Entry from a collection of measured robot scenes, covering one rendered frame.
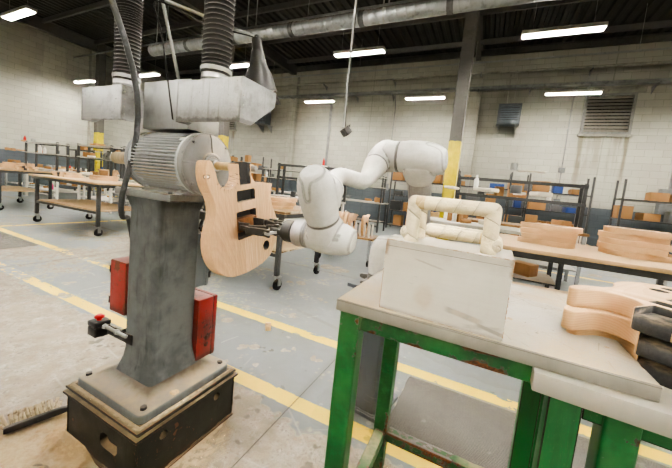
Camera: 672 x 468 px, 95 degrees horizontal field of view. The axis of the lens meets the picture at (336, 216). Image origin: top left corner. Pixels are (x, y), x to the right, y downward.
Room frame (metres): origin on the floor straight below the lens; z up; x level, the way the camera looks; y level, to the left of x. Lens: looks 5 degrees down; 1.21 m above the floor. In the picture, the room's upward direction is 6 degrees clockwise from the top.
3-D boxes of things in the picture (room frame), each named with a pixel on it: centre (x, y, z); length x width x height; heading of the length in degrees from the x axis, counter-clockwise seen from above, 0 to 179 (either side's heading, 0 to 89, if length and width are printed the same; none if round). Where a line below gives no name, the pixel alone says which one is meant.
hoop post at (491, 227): (0.66, -0.33, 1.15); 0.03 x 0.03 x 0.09
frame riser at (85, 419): (1.36, 0.76, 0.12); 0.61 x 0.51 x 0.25; 155
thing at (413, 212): (0.73, -0.18, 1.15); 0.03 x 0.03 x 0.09
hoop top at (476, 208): (0.70, -0.26, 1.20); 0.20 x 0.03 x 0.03; 63
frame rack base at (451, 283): (0.74, -0.28, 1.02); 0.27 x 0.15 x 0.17; 64
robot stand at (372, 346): (1.70, -0.29, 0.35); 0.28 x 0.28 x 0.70; 57
